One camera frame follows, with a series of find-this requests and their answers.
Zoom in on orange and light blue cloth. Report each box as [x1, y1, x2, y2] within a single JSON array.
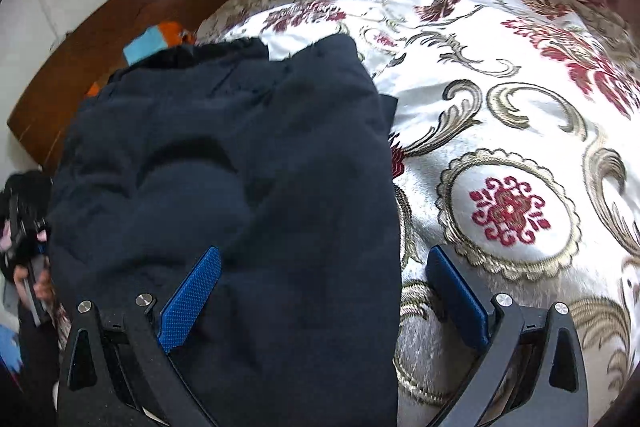
[[87, 21, 197, 98]]

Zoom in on floral bedspread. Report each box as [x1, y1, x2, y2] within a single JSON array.
[[50, 0, 640, 427]]

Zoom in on dark navy coat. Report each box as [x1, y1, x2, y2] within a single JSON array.
[[47, 33, 403, 427]]

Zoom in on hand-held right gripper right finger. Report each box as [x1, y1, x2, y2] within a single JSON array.
[[427, 245, 588, 427]]

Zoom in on person's left hand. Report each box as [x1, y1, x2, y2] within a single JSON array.
[[14, 264, 55, 308]]

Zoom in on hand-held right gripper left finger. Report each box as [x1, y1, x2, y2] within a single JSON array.
[[56, 246, 223, 427]]

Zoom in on brown wooden headboard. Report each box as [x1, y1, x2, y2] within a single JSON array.
[[6, 0, 256, 172]]

